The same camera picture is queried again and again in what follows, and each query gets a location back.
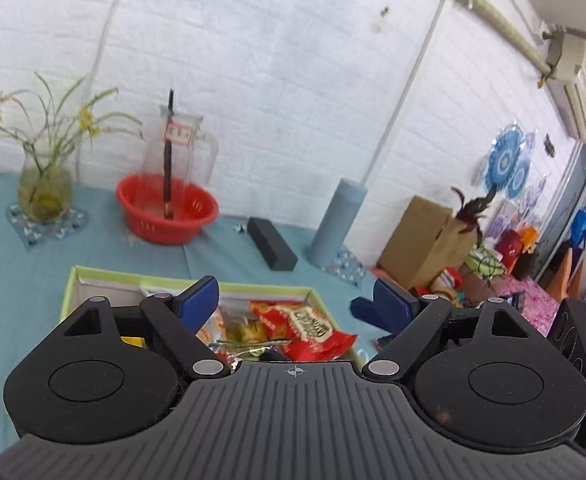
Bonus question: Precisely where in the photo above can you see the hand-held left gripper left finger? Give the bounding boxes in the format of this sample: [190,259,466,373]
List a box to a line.
[63,275,231,381]

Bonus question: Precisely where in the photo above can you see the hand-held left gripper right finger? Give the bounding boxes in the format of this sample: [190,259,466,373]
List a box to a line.
[362,277,530,382]

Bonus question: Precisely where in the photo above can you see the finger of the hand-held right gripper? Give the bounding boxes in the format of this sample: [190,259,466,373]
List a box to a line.
[350,296,399,350]

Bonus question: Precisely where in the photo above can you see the red snack bag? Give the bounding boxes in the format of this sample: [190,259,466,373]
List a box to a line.
[250,301,359,362]

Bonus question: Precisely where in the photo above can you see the green cardboard box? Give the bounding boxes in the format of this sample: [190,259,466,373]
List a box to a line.
[59,266,366,368]

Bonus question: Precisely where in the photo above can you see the orange white snack packet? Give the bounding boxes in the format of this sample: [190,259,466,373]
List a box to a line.
[198,307,228,347]

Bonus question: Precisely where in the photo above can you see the heart-shaped patterned coaster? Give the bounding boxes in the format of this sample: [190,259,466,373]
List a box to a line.
[323,250,368,288]
[5,202,90,250]

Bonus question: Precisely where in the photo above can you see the clear green-edged snack packet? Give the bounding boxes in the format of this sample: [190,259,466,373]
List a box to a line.
[208,337,294,362]

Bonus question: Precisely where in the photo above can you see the brown cardboard box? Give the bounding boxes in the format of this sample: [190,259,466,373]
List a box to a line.
[377,196,484,288]

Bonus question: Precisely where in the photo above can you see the red plastic basket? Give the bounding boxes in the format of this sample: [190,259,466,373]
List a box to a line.
[116,173,220,246]

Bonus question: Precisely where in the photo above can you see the red patterned bedding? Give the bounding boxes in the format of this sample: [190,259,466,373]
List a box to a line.
[493,277,560,336]

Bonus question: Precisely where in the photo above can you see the orange plastic stool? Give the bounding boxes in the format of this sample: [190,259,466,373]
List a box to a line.
[547,247,586,302]

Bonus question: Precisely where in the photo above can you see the blue-grey cylindrical bottle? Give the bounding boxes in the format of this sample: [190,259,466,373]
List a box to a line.
[307,177,369,267]

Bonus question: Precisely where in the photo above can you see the black rectangular case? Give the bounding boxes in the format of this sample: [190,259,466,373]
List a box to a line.
[247,217,298,272]

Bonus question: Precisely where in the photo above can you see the green striped bundle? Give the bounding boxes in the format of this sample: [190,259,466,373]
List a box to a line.
[466,252,504,279]

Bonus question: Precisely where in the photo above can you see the dark red dried flower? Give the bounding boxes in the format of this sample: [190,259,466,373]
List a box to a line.
[450,186,496,246]

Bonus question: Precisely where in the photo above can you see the red round container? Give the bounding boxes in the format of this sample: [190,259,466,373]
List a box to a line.
[496,230,522,262]

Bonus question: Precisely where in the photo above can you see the blue plastic bag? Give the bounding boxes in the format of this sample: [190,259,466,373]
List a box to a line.
[572,207,586,249]

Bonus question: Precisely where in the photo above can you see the glass pitcher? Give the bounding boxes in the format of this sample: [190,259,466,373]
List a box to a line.
[143,105,220,196]

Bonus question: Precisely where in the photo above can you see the grey door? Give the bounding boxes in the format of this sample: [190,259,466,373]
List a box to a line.
[538,140,586,281]

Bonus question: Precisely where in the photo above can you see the teal tablecloth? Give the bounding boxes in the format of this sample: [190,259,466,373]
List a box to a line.
[0,172,389,461]

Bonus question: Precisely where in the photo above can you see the glass vase with flowering plant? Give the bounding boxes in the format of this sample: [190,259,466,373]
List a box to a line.
[0,72,144,223]

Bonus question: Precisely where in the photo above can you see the white air conditioner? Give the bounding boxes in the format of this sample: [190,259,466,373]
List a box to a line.
[540,20,586,142]

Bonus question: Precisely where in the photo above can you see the blue paper wall decorations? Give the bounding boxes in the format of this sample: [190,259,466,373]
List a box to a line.
[480,120,536,198]

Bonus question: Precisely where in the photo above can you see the white wall conduit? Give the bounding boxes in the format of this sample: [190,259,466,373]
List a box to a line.
[363,0,461,186]

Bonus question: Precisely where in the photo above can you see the thin white wall cable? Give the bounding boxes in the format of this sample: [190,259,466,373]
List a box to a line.
[75,0,141,181]

